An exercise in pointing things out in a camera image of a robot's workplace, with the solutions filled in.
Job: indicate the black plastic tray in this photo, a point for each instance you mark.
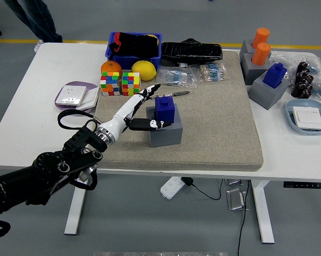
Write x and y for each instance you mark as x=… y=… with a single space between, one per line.
x=192 y=52

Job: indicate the grey-brown mat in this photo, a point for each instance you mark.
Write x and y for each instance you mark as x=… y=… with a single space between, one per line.
x=216 y=128

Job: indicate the yellow item in bin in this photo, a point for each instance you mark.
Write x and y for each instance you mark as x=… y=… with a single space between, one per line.
x=157 y=40

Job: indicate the orange cylinder seal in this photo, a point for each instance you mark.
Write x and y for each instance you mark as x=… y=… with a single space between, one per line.
x=261 y=54
x=261 y=36

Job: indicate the white power strip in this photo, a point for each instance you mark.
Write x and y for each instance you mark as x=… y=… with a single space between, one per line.
x=171 y=188

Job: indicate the orange fruit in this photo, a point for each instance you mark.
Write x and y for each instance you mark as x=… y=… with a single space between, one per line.
x=110 y=68

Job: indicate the purple plate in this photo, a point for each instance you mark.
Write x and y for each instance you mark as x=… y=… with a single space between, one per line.
x=81 y=83

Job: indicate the white wall socket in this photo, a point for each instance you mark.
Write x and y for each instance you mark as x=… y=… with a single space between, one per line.
x=70 y=93

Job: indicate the grey cube seal holder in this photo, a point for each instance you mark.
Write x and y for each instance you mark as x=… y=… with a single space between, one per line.
x=167 y=137
x=252 y=72
x=264 y=94
x=246 y=46

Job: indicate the blue square seal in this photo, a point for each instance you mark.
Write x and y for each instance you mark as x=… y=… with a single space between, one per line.
x=275 y=76
x=165 y=109

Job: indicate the black cloth with red trim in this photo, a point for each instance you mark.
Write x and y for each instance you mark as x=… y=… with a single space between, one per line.
x=139 y=44

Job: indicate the black table control panel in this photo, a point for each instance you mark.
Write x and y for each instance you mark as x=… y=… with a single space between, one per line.
x=304 y=185

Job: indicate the black metal hand tool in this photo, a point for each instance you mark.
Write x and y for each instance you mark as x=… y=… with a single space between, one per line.
x=180 y=93

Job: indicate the white switch panel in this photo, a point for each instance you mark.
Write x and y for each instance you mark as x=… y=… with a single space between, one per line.
x=308 y=117
x=92 y=97

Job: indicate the light blue tray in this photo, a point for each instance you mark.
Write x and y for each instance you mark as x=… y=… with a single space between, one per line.
x=291 y=106

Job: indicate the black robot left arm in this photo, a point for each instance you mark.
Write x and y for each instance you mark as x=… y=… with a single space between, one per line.
x=42 y=165

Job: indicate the clear bag of resistors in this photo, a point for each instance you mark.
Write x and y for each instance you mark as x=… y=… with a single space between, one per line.
x=212 y=72
x=176 y=77

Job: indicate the metal bracket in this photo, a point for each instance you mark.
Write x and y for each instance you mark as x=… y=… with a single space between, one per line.
x=233 y=182
x=236 y=200

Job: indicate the person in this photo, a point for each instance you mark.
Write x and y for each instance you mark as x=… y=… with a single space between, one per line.
x=40 y=24

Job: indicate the yellow lemon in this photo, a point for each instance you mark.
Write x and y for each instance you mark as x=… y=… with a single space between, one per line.
x=144 y=70

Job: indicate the blue plastic bin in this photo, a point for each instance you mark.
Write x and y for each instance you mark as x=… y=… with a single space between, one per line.
x=128 y=62

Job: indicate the multicoloured puzzle cube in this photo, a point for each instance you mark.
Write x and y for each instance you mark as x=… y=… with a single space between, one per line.
x=110 y=84
x=131 y=84

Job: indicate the white table leg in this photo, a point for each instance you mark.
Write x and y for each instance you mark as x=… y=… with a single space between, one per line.
x=76 y=213
x=263 y=213

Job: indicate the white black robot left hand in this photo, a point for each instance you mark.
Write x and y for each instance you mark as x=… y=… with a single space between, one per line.
x=120 y=116

